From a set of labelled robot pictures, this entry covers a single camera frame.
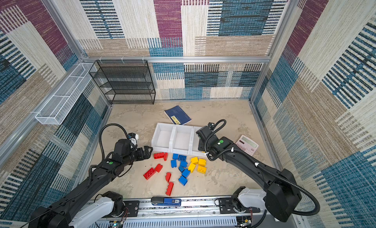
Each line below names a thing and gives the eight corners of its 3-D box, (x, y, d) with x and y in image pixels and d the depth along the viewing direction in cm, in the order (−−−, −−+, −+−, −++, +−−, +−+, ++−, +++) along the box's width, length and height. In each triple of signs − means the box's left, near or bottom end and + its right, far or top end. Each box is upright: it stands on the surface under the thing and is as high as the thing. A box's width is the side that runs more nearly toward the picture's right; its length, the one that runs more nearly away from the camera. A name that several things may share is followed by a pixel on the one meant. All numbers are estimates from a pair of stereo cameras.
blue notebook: (177, 128, 106) (176, 126, 104) (164, 112, 116) (164, 110, 114) (191, 120, 111) (191, 118, 109) (178, 106, 120) (177, 104, 118)
